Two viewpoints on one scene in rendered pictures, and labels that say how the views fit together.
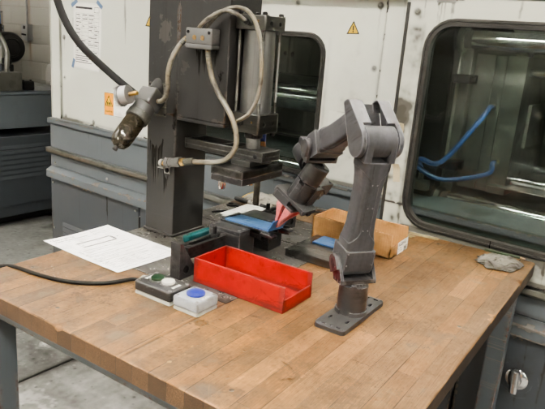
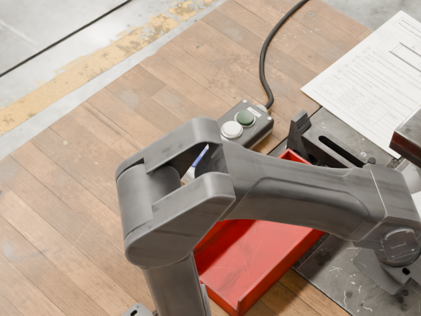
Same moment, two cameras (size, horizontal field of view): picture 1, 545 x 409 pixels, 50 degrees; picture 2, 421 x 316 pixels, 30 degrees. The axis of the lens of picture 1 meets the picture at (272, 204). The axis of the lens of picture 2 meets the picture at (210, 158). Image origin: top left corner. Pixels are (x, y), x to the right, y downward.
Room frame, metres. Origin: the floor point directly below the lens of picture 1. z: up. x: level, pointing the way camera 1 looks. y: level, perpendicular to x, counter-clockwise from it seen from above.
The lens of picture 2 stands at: (1.25, -0.60, 1.90)
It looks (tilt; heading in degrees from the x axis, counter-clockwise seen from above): 52 degrees down; 97
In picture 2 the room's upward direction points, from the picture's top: 3 degrees clockwise
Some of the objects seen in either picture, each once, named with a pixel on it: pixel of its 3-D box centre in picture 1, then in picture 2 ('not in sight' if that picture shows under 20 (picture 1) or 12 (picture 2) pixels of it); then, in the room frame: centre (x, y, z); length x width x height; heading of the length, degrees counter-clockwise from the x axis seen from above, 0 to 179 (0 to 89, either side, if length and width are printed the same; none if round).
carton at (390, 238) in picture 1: (359, 233); not in sight; (1.65, -0.26, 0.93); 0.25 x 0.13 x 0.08; 57
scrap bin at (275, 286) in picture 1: (251, 277); (264, 230); (1.26, 0.03, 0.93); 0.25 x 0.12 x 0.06; 57
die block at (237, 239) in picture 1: (246, 236); not in sight; (1.52, 0.06, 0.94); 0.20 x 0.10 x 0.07; 147
